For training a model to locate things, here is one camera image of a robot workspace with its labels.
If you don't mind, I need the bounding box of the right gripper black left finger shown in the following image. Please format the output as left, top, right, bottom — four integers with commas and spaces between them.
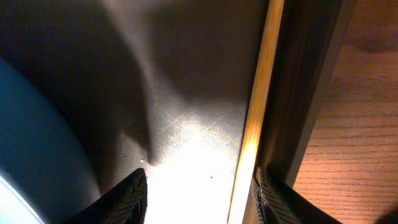
66, 168, 147, 224

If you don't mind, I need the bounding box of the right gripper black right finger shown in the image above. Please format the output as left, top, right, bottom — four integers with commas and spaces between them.
251, 167, 340, 224

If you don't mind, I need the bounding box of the dark blue plate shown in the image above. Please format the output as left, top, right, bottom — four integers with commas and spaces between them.
1, 60, 101, 223

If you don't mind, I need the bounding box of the wooden chopstick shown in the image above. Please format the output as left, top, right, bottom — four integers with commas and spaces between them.
228, 0, 284, 224

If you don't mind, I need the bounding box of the brown serving tray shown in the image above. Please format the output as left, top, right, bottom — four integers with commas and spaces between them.
1, 0, 354, 223

